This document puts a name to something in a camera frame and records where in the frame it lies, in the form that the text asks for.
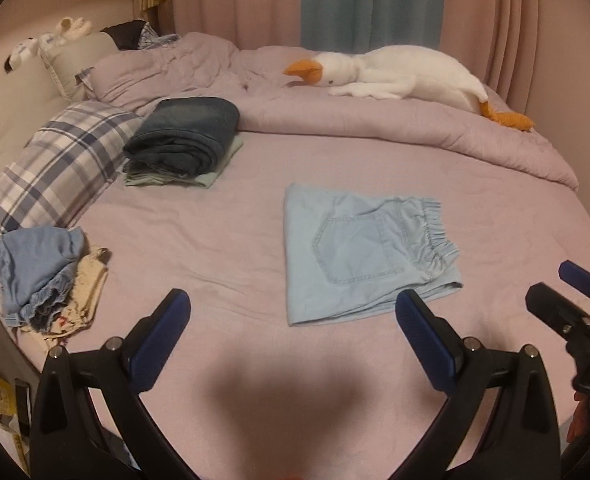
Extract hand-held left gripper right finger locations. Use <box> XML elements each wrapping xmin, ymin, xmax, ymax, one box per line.
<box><xmin>395</xmin><ymin>290</ymin><xmax>562</xmax><ymax>480</ymax></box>

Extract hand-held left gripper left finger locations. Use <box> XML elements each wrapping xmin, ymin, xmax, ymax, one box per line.
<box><xmin>29</xmin><ymin>288</ymin><xmax>192</xmax><ymax>480</ymax></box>

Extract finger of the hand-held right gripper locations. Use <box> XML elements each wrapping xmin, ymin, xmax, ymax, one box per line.
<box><xmin>525</xmin><ymin>282</ymin><xmax>590</xmax><ymax>348</ymax></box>
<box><xmin>559</xmin><ymin>260</ymin><xmax>590</xmax><ymax>307</ymax></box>

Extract light blue denim pants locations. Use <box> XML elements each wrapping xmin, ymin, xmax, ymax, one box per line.
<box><xmin>283</xmin><ymin>182</ymin><xmax>464</xmax><ymax>327</ymax></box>

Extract person's right hand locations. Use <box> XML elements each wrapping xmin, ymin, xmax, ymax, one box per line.
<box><xmin>567</xmin><ymin>390</ymin><xmax>590</xmax><ymax>444</ymax></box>

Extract cream printed cloth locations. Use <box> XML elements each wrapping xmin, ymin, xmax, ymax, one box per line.
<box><xmin>19</xmin><ymin>246</ymin><xmax>111</xmax><ymax>348</ymax></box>

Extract bed with pink sheet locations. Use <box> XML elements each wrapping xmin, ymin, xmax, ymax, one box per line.
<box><xmin>12</xmin><ymin>127</ymin><xmax>590</xmax><ymax>480</ymax></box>

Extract crumpled blue denim shorts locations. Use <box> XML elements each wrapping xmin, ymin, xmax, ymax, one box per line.
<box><xmin>0</xmin><ymin>226</ymin><xmax>86</xmax><ymax>333</ymax></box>

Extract black phone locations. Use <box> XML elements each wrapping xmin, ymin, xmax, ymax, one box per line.
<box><xmin>14</xmin><ymin>379</ymin><xmax>33</xmax><ymax>438</ymax></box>

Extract folded pale green cloth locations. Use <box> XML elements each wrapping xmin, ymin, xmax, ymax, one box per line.
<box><xmin>124</xmin><ymin>136</ymin><xmax>245</xmax><ymax>190</ymax></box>

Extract plaid pillow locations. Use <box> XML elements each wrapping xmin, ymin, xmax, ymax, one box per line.
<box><xmin>0</xmin><ymin>100</ymin><xmax>145</xmax><ymax>328</ymax></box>

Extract folded dark denim jeans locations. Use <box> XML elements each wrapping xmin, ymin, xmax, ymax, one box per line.
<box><xmin>123</xmin><ymin>97</ymin><xmax>241</xmax><ymax>178</ymax></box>

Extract pink quilt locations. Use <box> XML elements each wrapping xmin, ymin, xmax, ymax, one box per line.
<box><xmin>89</xmin><ymin>32</ymin><xmax>580</xmax><ymax>192</ymax></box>

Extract pink curtain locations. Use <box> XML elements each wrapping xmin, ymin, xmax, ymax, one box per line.
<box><xmin>440</xmin><ymin>0</ymin><xmax>590</xmax><ymax>121</ymax></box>
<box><xmin>167</xmin><ymin>0</ymin><xmax>304</xmax><ymax>52</ymax></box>

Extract white goose plush toy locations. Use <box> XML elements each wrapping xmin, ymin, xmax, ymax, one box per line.
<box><xmin>282</xmin><ymin>45</ymin><xmax>536</xmax><ymax>133</ymax></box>

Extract beige headboard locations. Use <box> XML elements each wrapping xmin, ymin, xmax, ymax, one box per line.
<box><xmin>0</xmin><ymin>35</ymin><xmax>76</xmax><ymax>196</ymax></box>

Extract beige pillow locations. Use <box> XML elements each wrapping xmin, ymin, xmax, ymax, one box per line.
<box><xmin>42</xmin><ymin>31</ymin><xmax>121</xmax><ymax>103</ymax></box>

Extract small plaid cloth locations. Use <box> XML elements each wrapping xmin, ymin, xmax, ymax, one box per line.
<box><xmin>138</xmin><ymin>22</ymin><xmax>182</xmax><ymax>50</ymax></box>

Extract dark cloth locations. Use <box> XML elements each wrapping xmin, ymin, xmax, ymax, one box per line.
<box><xmin>100</xmin><ymin>19</ymin><xmax>147</xmax><ymax>52</ymax></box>

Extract white dog plush toy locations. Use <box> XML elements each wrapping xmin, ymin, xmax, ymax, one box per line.
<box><xmin>4</xmin><ymin>34</ymin><xmax>58</xmax><ymax>74</ymax></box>

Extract cream bunny plush toy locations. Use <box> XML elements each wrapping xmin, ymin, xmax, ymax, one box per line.
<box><xmin>56</xmin><ymin>16</ymin><xmax>94</xmax><ymax>45</ymax></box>

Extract blue curtain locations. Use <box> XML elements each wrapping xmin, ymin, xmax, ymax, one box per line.
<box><xmin>300</xmin><ymin>0</ymin><xmax>446</xmax><ymax>53</ymax></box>

